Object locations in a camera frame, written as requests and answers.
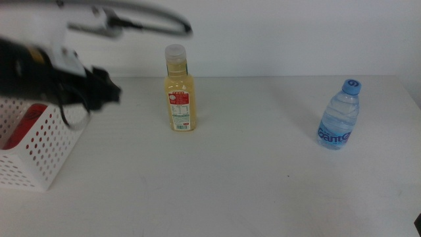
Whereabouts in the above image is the red soda can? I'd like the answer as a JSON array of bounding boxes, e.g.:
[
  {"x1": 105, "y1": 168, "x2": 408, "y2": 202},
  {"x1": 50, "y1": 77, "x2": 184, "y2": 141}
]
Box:
[{"x1": 2, "y1": 103, "x2": 50, "y2": 155}]

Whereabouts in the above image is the yellow juice bottle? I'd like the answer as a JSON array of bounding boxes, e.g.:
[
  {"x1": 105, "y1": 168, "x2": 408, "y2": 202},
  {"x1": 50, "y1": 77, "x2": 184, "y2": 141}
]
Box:
[{"x1": 163, "y1": 43, "x2": 197, "y2": 132}]

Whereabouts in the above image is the clear water bottle blue cap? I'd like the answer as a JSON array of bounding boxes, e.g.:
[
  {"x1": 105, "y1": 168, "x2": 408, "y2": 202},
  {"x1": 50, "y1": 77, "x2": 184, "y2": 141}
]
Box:
[{"x1": 316, "y1": 78, "x2": 362, "y2": 151}]

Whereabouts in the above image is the white perforated plastic basket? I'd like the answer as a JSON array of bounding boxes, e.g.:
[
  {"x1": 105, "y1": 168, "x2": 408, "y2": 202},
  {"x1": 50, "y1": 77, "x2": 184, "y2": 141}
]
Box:
[{"x1": 0, "y1": 95, "x2": 95, "y2": 192}]

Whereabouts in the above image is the thin black left arm wire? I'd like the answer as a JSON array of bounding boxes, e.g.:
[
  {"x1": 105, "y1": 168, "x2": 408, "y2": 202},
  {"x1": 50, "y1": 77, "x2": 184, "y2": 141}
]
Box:
[{"x1": 58, "y1": 84, "x2": 91, "y2": 131}]

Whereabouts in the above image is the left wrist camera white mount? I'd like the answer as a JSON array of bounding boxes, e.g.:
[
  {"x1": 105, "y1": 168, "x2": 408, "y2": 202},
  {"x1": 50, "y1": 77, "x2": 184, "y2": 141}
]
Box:
[{"x1": 0, "y1": 6, "x2": 123, "y2": 79}]

